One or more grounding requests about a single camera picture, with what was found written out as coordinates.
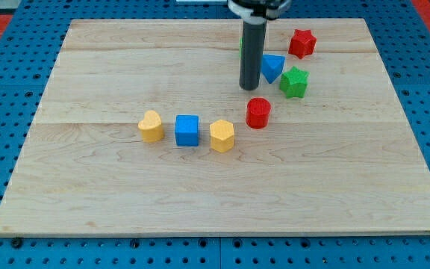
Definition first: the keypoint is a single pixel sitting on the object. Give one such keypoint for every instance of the light wooden board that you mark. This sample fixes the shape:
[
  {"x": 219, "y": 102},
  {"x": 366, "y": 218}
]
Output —
[{"x": 340, "y": 161}]

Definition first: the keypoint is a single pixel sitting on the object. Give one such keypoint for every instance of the red star block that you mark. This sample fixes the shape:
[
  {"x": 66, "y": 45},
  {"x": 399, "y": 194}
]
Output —
[{"x": 302, "y": 43}]

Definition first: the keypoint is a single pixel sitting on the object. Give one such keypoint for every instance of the yellow hexagon block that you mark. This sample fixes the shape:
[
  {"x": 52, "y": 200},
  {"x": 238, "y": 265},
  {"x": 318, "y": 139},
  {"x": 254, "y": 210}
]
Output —
[{"x": 222, "y": 135}]

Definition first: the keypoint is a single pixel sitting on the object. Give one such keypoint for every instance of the blue cube block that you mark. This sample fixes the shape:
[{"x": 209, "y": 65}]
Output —
[{"x": 187, "y": 130}]

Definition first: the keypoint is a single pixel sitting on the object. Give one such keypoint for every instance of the green star block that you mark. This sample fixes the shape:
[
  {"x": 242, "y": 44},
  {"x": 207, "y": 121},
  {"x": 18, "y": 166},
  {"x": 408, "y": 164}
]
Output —
[{"x": 294, "y": 82}]

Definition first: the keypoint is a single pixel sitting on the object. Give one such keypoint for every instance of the yellow heart block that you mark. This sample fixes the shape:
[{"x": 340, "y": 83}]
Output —
[{"x": 151, "y": 127}]

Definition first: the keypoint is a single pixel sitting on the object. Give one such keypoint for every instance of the blue triangle block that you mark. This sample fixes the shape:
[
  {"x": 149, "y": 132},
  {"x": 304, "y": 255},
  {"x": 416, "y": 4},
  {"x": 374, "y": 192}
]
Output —
[{"x": 272, "y": 66}]

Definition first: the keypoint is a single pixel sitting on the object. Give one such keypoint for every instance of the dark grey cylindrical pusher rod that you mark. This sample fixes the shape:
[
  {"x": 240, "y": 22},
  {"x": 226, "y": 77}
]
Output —
[{"x": 253, "y": 37}]

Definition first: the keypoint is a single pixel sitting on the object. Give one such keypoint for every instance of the red cylinder block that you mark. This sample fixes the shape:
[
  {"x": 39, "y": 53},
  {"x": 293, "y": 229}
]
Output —
[{"x": 257, "y": 113}]

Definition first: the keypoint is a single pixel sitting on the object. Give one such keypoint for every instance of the green cylinder block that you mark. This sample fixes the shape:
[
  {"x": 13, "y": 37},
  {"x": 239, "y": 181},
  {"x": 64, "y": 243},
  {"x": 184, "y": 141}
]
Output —
[{"x": 240, "y": 47}]

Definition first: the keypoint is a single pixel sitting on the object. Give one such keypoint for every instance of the white and black robot flange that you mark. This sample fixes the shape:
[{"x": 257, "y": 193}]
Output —
[{"x": 254, "y": 9}]

